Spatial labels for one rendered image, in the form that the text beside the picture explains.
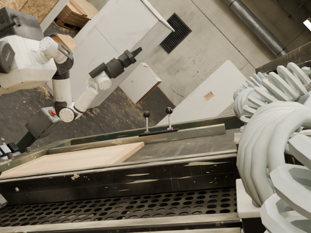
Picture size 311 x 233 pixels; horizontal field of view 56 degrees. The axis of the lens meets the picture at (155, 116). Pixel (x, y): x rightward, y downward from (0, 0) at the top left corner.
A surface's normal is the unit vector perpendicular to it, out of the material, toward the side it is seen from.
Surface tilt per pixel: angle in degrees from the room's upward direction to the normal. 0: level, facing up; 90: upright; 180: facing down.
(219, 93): 90
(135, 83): 90
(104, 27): 90
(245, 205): 57
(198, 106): 90
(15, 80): 101
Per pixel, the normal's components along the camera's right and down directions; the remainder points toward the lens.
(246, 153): -0.96, -0.16
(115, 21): -0.24, 0.13
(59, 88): -0.01, 0.37
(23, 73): 0.59, 0.63
